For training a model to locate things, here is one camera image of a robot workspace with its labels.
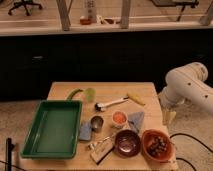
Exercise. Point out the small metal cup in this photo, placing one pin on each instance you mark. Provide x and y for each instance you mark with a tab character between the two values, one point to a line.
97	123

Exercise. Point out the black office chair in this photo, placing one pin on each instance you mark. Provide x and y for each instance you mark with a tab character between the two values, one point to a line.
25	4

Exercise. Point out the blue triangular cloth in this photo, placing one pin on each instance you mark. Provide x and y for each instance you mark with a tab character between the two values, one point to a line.
135	121

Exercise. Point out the purple bowl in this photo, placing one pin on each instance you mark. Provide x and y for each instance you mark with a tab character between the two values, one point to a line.
127	143

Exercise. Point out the metal fork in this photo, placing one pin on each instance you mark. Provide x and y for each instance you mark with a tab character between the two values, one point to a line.
98	142

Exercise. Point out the green plastic tray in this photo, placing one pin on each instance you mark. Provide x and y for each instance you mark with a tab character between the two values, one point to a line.
54	130

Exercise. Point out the orange bowl with nuts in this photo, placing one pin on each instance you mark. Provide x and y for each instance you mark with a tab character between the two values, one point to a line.
156	146

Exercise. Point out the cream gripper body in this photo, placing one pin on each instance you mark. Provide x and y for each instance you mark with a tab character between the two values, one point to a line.
168	116

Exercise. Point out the small white orange cup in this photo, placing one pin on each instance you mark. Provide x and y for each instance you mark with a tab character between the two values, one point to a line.
119	119

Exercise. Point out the red white bottle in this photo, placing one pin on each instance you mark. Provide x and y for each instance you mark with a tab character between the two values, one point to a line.
89	16

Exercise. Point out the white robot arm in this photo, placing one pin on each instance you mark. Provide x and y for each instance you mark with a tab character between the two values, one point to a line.
185	82

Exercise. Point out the black stand post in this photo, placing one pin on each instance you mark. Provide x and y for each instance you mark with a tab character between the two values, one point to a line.
9	149

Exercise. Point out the blue sponge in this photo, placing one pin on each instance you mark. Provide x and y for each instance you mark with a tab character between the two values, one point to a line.
85	131

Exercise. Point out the white handled dish brush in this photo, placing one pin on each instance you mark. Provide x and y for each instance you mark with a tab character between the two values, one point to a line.
103	106

